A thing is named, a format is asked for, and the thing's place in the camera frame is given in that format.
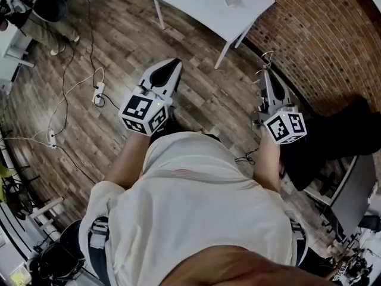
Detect person's white t-shirt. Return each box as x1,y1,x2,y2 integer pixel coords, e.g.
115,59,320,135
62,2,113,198
78,130,302,286

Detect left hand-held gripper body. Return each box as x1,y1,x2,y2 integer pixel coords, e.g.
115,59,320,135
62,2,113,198
118,83,174,137

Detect short coiled black cable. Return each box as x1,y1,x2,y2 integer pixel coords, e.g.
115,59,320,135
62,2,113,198
234,148,260,166

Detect white table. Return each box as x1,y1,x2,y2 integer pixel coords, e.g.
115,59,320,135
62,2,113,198
135,0,276,70

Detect white cable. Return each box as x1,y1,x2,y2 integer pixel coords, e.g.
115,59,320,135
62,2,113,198
2,67,105,144

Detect thin metal frame glasses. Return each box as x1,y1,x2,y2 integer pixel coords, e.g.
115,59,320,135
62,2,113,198
252,50,276,85

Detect grey harness strap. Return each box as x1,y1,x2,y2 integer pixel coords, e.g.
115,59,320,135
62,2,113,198
88,216,110,281
289,218,308,266

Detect spare hand-held gripper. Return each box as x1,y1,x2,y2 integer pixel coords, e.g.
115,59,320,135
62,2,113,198
332,263,351,283

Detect person's right forearm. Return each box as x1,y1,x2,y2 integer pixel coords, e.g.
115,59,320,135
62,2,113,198
254,128,282,195

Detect person's chin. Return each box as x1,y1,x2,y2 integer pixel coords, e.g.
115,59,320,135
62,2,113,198
160,244,331,286

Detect black office chair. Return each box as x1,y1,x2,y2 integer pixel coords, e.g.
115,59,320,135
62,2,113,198
279,95,376,192

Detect black round bin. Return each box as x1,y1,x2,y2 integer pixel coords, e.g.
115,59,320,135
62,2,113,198
38,219,88,283

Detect white desk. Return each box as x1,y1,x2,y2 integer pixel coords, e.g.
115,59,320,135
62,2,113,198
0,25,36,69

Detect person's black trousers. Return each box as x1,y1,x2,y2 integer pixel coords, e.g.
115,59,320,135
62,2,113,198
149,111,223,145

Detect green plant leaves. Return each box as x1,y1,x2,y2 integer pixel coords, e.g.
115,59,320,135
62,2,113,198
0,161,17,203

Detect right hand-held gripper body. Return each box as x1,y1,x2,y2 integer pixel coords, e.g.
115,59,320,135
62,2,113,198
252,98,308,146

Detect dark computer monitor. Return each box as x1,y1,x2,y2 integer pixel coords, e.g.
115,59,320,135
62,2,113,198
324,153,377,237

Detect white power strip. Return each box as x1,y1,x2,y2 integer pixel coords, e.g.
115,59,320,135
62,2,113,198
92,82,106,105
46,128,58,150

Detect person's left forearm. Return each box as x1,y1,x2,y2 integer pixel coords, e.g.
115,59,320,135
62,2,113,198
105,132,151,191

